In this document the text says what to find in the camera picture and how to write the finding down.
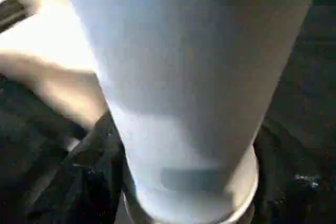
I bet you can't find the white plastic table leg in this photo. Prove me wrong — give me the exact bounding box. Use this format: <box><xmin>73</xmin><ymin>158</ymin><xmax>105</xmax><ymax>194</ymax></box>
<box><xmin>59</xmin><ymin>0</ymin><xmax>324</xmax><ymax>222</ymax></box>

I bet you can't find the black plastic mat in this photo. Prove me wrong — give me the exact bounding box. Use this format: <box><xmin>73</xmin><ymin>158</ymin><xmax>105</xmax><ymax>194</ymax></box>
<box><xmin>0</xmin><ymin>0</ymin><xmax>336</xmax><ymax>224</ymax></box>

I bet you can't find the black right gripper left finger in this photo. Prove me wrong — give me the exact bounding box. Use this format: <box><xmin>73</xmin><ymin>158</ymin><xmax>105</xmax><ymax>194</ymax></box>
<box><xmin>50</xmin><ymin>111</ymin><xmax>130</xmax><ymax>224</ymax></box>

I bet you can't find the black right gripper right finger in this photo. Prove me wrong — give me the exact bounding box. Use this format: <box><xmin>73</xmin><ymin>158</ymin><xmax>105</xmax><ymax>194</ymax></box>
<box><xmin>251</xmin><ymin>120</ymin><xmax>336</xmax><ymax>224</ymax></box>

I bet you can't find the white plastic table top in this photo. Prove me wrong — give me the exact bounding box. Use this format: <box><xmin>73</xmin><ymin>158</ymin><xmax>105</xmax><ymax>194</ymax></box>
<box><xmin>0</xmin><ymin>0</ymin><xmax>259</xmax><ymax>224</ymax></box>

